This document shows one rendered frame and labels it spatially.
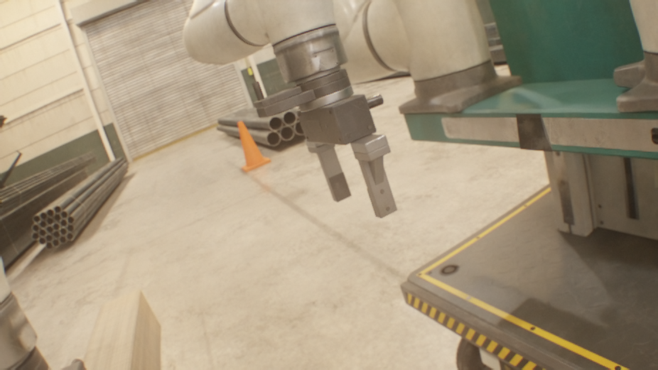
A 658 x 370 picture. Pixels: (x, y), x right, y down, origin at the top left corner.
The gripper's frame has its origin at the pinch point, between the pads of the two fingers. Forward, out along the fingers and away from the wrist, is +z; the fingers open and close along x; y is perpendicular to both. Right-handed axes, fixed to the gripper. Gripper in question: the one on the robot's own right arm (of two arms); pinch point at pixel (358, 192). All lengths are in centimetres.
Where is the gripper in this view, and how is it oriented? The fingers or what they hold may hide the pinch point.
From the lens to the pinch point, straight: 63.0
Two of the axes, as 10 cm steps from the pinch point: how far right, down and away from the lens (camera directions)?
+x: -4.2, -1.0, 9.0
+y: 8.5, -3.9, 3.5
